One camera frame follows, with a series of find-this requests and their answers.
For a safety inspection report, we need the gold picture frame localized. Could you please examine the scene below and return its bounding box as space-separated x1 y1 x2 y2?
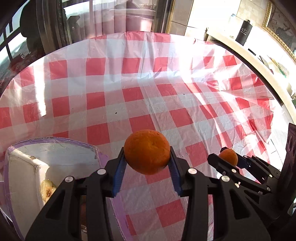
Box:
262 1 295 60

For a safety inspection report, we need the halved pale apple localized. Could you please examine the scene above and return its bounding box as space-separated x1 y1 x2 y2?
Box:
40 179 57 203

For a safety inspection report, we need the orange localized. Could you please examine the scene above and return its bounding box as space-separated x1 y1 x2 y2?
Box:
123 130 170 175
218 148 238 166

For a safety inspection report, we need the red white checkered tablecloth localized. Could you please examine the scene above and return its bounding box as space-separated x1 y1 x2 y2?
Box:
1 32 278 240

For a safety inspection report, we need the black bottle on counter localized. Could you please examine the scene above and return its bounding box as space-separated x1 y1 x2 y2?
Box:
235 20 252 46

